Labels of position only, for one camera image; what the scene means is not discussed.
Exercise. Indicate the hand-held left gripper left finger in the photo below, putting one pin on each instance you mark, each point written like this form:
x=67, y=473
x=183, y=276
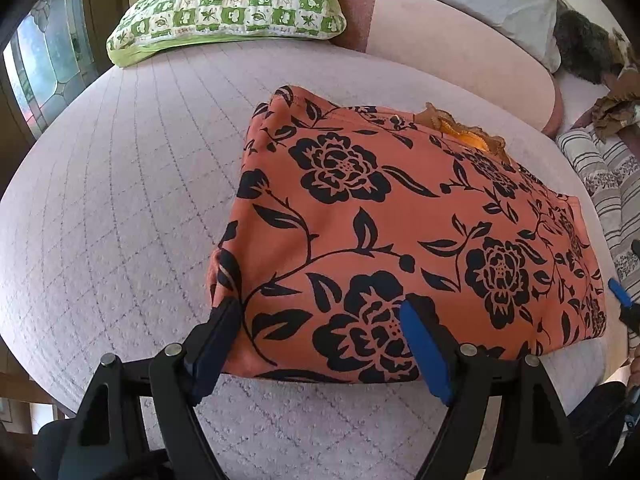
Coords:
x=215, y=350

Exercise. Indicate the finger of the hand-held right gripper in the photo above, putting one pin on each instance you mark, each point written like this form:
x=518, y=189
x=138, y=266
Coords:
x=621, y=294

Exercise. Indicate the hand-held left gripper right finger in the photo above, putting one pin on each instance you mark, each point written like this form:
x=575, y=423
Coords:
x=425, y=355

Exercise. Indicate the orange black floral garment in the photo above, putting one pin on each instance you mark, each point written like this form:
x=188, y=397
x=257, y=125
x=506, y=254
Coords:
x=400, y=200

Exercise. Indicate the striped patterned cloth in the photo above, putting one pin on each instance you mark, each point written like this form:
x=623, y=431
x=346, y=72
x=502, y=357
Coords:
x=600, y=170

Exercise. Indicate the brown crumpled cloth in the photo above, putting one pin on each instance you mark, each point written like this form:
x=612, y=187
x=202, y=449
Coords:
x=617, y=110

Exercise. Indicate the pink quilted bedspread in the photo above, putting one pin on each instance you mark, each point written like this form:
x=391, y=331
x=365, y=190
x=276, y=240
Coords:
x=125, y=185

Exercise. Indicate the dark fluffy cloth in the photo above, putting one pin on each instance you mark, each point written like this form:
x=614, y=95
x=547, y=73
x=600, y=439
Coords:
x=582, y=45

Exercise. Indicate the pink bolster cushion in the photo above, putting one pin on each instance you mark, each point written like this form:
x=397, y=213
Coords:
x=450, y=55

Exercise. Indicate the light grey pillow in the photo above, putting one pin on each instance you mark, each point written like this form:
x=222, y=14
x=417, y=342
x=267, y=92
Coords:
x=490, y=0

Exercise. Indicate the stained glass window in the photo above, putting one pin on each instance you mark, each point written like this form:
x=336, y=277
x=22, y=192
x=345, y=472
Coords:
x=45, y=60

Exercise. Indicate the green white checkered pillow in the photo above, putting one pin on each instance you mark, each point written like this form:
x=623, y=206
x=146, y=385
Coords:
x=225, y=10

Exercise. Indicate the wooden bed frame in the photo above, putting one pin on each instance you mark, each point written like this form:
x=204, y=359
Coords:
x=20, y=395

